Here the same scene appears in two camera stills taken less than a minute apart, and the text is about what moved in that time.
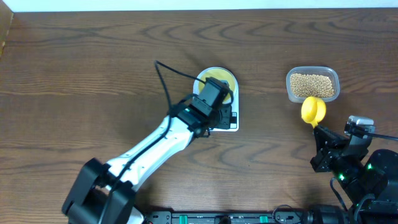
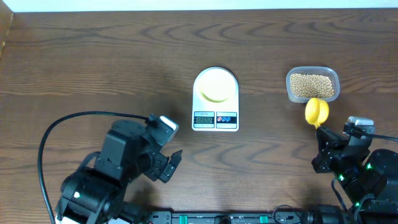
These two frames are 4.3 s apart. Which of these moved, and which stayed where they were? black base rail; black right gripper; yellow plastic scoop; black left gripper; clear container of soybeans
Moved: black left gripper; yellow plastic scoop
Stayed: clear container of soybeans; black right gripper; black base rail
